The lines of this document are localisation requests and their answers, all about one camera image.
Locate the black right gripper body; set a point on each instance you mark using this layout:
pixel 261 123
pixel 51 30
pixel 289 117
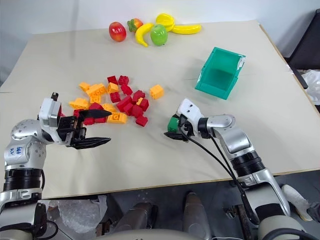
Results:
pixel 188 127

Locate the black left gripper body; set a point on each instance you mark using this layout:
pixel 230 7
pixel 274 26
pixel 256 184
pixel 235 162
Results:
pixel 72 128

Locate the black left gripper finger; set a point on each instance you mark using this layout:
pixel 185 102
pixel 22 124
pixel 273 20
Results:
pixel 91 142
pixel 96 113

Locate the green toy building block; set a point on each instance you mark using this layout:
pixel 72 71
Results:
pixel 172 124

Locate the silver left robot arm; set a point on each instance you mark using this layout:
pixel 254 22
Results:
pixel 23 155

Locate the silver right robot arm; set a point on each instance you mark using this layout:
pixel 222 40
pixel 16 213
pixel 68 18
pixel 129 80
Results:
pixel 240 140

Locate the red toy building block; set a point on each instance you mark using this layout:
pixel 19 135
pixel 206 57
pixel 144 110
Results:
pixel 76 113
pixel 123 102
pixel 128 109
pixel 123 80
pixel 100 120
pixel 144 105
pixel 141 121
pixel 89 121
pixel 115 97
pixel 96 106
pixel 139 95
pixel 112 79
pixel 126 89
pixel 137 111

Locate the orange toy building block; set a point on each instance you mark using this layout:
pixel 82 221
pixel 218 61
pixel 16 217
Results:
pixel 95 99
pixel 96 89
pixel 84 86
pixel 117 118
pixel 78 103
pixel 139 101
pixel 110 107
pixel 113 88
pixel 156 91

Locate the teal plastic bin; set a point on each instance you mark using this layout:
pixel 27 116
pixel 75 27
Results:
pixel 217 77

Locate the clear bubble wrap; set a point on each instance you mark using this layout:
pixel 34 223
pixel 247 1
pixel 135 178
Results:
pixel 75 212

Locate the dark rounded shape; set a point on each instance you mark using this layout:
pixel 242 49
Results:
pixel 137 216
pixel 196 215

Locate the green toy apple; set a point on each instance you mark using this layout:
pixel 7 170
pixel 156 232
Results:
pixel 158 35

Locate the red toy apple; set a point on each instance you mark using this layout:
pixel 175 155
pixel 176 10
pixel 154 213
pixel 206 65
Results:
pixel 117 32

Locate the yellow toy banana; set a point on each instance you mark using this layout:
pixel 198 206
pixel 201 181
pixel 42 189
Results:
pixel 187 29
pixel 142 33

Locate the yellow ribbed toy fruit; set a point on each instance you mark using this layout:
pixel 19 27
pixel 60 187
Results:
pixel 165 21

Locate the toy strawberry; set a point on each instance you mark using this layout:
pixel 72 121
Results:
pixel 135 24

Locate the pale robot torso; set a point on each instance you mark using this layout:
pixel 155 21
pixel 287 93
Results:
pixel 152 236

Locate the white fabric-covered object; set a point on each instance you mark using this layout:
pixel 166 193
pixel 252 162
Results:
pixel 296 200

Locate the white plastic bag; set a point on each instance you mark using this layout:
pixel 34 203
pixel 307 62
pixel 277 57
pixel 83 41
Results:
pixel 313 86

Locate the black chair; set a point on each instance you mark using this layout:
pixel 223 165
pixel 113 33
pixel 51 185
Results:
pixel 303 40

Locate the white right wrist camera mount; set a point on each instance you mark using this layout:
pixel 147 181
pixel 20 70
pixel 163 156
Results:
pixel 190 108

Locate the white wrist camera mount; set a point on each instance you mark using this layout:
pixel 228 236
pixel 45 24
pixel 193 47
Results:
pixel 190 108
pixel 47 107

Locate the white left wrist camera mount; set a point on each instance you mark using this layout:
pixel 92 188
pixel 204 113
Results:
pixel 47 107

